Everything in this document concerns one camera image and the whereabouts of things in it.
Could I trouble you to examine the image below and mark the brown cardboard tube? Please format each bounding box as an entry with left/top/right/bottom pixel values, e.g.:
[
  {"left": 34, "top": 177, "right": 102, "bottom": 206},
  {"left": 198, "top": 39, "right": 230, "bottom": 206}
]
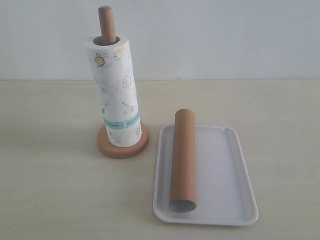
[{"left": 169, "top": 108, "right": 197, "bottom": 213}]

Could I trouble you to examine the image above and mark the printed paper towel roll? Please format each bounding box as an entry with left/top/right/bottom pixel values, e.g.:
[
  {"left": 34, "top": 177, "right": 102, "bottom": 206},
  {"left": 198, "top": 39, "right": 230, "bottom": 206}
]
[{"left": 85, "top": 33, "right": 143, "bottom": 148}]

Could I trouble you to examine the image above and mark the wooden paper towel holder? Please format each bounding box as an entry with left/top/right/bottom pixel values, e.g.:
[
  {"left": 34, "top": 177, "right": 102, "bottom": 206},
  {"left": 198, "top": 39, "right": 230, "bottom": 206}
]
[{"left": 96, "top": 5, "right": 150, "bottom": 159}]

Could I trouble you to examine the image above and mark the white rectangular plastic tray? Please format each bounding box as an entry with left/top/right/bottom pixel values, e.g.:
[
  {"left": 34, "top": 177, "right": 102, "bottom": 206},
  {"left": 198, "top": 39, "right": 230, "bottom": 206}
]
[{"left": 153, "top": 125, "right": 259, "bottom": 226}]

